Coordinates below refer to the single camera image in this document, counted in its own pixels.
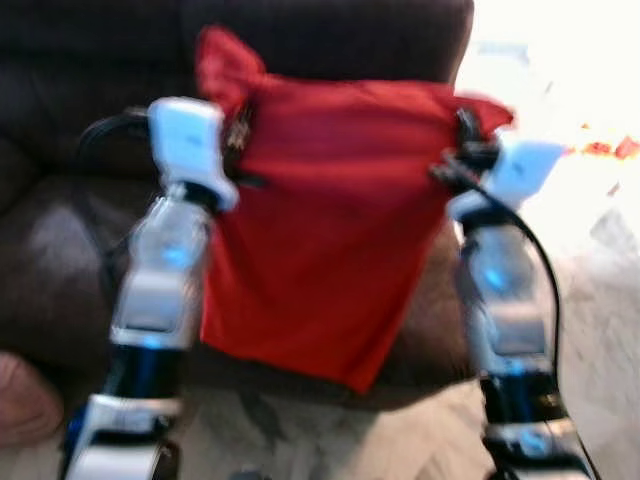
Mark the red fabric pillow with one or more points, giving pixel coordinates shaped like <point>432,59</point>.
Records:
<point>320,230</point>

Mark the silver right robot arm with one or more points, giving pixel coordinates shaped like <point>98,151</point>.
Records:
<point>505,300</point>

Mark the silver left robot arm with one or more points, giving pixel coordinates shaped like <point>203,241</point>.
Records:
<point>155,290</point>

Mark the orange red floor object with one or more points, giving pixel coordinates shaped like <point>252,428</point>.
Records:
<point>600,148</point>

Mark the pink soft object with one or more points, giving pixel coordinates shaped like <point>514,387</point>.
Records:
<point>25,400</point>

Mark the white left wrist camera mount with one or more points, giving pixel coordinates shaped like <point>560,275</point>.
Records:
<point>190,140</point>

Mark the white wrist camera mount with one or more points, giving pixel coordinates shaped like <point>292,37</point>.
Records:
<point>525,165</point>
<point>190,140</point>

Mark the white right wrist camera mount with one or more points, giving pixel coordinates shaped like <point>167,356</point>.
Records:
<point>525,165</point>

